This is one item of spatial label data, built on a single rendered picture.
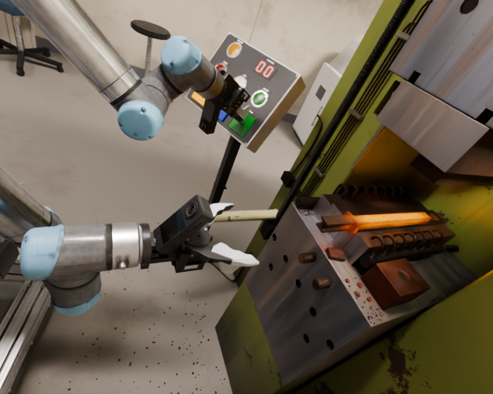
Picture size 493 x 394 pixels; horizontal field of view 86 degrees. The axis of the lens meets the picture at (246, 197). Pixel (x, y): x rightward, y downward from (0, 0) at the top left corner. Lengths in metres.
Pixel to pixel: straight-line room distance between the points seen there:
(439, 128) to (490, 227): 0.54
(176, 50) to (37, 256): 0.44
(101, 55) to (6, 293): 1.05
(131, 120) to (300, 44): 3.33
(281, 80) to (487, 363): 0.86
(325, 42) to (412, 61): 3.18
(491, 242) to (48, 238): 1.12
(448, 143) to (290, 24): 3.19
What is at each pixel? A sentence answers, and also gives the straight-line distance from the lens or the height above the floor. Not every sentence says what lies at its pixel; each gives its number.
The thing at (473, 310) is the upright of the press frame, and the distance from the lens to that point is 0.79.
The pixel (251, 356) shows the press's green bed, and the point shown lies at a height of 0.31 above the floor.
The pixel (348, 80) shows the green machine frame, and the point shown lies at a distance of 0.99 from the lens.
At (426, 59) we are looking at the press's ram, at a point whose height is 1.36.
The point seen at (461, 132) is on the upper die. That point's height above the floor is 1.29.
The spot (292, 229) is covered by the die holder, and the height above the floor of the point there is 0.86.
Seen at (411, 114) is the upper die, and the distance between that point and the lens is 0.67.
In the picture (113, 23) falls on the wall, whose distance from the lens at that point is 3.74.
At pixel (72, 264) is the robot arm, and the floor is 0.99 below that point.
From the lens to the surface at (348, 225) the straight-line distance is 0.72.
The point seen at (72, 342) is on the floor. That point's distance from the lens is 1.47.
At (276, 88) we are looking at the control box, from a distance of 0.91.
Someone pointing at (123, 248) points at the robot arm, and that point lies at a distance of 0.45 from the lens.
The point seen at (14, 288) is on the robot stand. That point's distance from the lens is 1.39.
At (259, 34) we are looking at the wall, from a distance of 3.63.
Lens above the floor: 1.37
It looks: 38 degrees down
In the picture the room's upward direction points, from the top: 25 degrees clockwise
